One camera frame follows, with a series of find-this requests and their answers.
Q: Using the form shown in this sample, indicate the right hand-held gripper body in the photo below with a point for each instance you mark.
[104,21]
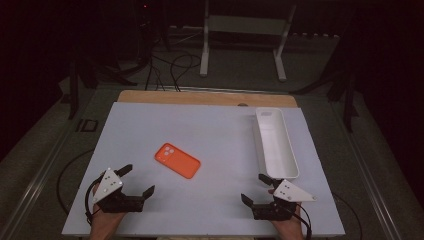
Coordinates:
[286,193]

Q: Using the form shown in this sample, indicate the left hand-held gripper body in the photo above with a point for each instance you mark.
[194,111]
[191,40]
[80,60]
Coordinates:
[110,186]

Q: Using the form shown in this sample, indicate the orange phone case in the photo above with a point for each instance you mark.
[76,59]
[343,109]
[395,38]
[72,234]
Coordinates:
[178,161]

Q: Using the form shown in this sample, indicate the person's right hand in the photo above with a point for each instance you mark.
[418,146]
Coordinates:
[291,230]

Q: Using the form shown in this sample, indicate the person's left hand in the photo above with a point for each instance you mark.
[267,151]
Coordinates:
[103,225]

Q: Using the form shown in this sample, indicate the white plastic tray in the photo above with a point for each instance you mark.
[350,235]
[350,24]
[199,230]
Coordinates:
[276,150]

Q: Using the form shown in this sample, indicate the pale grey table mat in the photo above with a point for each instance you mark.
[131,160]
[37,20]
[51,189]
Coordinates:
[200,133]

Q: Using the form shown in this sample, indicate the black tripod stand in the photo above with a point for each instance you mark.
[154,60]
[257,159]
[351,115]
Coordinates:
[340,86]
[90,71]

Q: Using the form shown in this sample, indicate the white metal stand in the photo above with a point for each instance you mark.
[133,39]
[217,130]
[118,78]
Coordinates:
[245,25]

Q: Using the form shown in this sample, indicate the metal floor rail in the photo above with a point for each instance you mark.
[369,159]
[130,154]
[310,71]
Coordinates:
[373,180]
[36,186]

